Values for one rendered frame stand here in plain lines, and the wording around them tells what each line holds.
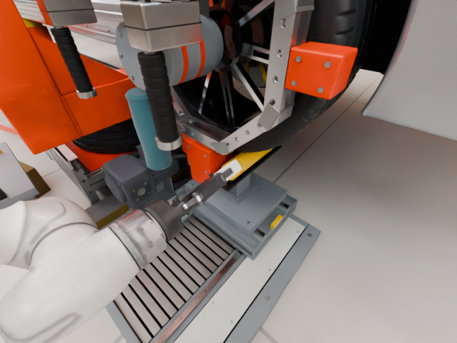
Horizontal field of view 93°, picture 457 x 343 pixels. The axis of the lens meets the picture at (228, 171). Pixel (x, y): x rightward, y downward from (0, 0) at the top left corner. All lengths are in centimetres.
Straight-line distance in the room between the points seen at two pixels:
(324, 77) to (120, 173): 78
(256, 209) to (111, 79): 78
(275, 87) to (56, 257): 45
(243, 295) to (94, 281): 66
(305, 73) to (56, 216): 49
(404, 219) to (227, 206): 99
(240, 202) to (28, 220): 73
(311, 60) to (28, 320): 52
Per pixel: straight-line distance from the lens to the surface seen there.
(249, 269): 98
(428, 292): 132
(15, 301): 39
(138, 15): 32
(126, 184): 92
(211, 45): 57
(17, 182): 104
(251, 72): 81
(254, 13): 60
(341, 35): 50
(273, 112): 48
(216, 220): 102
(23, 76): 92
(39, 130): 96
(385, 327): 115
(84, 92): 67
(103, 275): 37
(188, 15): 36
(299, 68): 43
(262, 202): 100
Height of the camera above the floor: 96
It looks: 41 degrees down
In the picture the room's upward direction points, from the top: straight up
